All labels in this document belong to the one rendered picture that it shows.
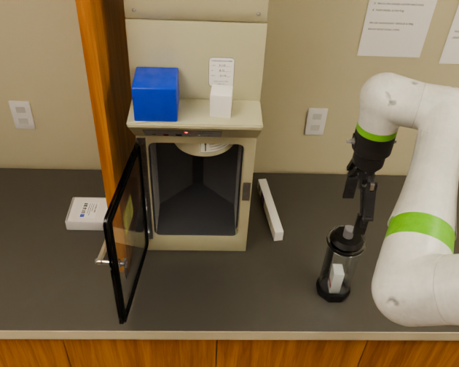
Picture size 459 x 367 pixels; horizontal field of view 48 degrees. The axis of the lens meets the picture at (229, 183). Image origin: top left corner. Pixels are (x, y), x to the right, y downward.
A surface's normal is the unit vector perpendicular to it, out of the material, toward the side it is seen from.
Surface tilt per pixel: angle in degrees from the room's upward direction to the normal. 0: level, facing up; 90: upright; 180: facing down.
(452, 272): 44
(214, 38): 90
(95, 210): 0
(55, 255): 0
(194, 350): 90
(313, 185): 0
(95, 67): 90
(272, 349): 90
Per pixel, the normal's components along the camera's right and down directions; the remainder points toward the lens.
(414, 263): -0.44, -0.80
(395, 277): -0.61, -0.40
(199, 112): 0.04, -0.76
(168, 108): 0.03, 0.66
